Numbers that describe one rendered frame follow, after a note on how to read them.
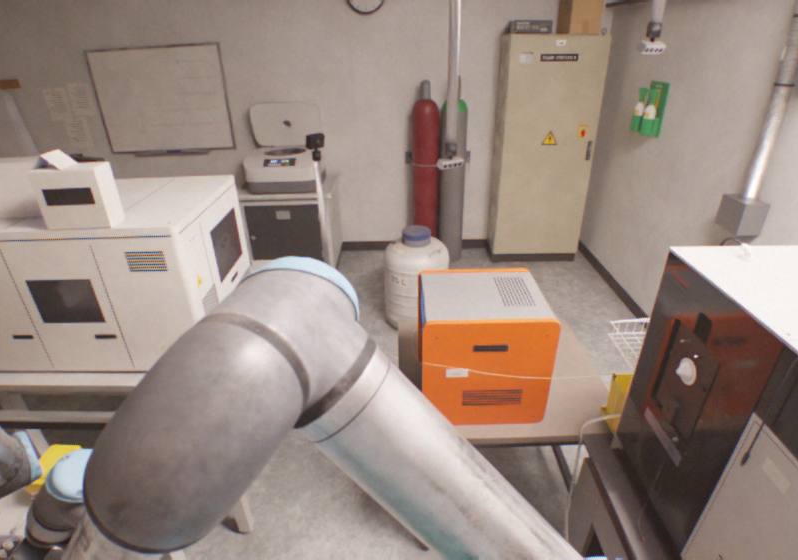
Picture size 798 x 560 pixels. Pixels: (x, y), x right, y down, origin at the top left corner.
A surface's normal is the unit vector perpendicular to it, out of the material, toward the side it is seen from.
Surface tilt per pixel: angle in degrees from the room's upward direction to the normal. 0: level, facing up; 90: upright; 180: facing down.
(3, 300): 90
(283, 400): 76
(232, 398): 55
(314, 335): 62
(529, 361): 90
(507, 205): 90
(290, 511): 0
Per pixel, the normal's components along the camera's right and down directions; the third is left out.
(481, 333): 0.00, 0.47
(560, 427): -0.02, -0.88
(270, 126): 0.01, 0.68
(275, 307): 0.36, -0.77
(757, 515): -1.00, 0.02
